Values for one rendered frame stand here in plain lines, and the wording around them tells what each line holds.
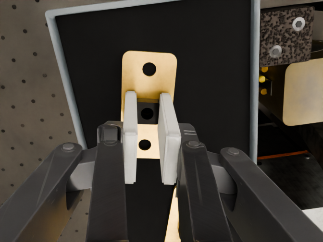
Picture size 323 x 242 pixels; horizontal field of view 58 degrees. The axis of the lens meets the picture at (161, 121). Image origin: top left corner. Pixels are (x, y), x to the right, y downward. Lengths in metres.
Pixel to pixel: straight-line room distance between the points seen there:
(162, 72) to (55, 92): 0.53
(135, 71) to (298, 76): 0.19
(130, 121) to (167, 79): 0.06
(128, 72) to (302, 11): 0.17
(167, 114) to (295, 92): 0.20
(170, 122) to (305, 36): 0.18
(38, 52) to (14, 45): 0.05
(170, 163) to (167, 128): 0.02
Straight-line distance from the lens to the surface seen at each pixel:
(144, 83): 0.21
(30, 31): 0.71
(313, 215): 0.40
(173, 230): 0.28
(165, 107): 0.18
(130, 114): 0.17
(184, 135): 0.16
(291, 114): 0.35
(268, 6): 0.31
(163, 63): 0.21
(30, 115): 0.76
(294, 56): 0.31
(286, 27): 0.30
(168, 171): 0.15
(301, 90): 0.34
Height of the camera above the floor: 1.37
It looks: 66 degrees down
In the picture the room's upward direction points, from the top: 170 degrees clockwise
